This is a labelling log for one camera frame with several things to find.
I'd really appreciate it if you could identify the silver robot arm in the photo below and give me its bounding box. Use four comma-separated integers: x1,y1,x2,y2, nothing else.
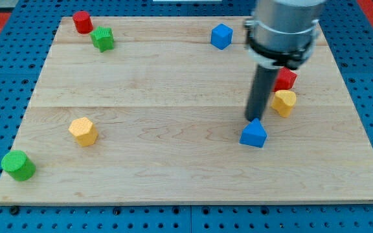
243,0,326,70

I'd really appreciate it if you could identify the yellow heart block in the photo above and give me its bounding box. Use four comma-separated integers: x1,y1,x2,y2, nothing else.
271,90,297,118

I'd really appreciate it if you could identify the yellow hexagon block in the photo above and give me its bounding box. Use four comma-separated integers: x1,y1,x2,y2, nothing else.
68,117,98,147

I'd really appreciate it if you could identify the wooden board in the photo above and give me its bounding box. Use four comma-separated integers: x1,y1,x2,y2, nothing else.
0,17,373,206

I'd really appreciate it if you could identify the blue triangle block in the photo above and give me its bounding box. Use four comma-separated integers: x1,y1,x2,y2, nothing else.
239,118,267,148

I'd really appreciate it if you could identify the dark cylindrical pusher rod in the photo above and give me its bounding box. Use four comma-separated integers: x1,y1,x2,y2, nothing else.
245,65,279,122

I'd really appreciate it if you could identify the blue cube block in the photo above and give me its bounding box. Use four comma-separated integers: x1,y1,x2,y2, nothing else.
210,23,233,50

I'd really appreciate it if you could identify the red pentagon block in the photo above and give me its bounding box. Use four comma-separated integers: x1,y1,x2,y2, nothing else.
273,67,297,92

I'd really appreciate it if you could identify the green star block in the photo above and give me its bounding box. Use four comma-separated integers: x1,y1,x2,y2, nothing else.
89,26,114,52

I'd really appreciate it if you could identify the red cylinder block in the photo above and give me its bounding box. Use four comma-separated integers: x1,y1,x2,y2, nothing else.
72,10,93,34

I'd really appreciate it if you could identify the green cylinder block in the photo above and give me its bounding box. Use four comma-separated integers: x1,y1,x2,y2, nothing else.
1,150,36,181

